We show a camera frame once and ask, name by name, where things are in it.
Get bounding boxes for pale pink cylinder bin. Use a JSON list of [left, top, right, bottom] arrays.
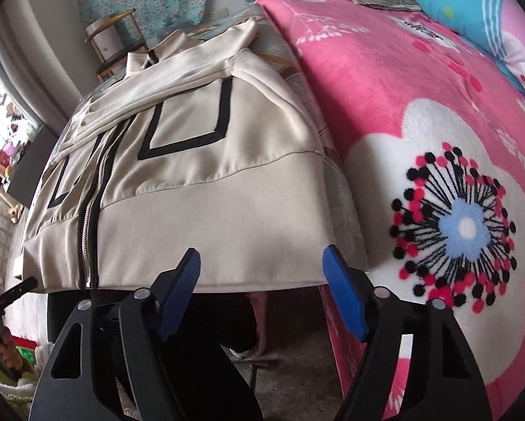
[[91, 26, 127, 60]]

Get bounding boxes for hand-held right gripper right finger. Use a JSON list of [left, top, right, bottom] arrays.
[[323, 245, 493, 421]]

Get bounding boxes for grey curtain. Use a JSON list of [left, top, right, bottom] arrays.
[[0, 0, 83, 128]]

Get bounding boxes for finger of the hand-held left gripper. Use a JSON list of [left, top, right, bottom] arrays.
[[0, 276, 39, 310]]

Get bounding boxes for pink floral blanket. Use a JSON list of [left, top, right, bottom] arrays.
[[256, 0, 525, 421]]

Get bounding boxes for floral hanging cloth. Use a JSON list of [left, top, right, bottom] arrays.
[[74, 0, 228, 42]]

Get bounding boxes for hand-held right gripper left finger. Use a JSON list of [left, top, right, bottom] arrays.
[[28, 248, 202, 421]]

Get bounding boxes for green fuzzy cloth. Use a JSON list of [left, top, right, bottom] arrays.
[[0, 342, 53, 421]]

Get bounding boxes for dark grey cabinet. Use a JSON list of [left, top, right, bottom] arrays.
[[8, 125, 61, 209]]

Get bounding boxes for cream zip jacket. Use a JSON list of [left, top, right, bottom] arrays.
[[21, 20, 368, 294]]

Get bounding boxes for person's black trousers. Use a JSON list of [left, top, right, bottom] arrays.
[[175, 289, 265, 421]]

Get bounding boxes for blue patterned pillow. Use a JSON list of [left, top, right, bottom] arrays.
[[414, 0, 525, 106]]

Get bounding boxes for wooden chair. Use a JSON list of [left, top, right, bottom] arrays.
[[85, 9, 149, 82]]

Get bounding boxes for person's left hand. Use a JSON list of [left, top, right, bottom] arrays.
[[0, 329, 24, 373]]

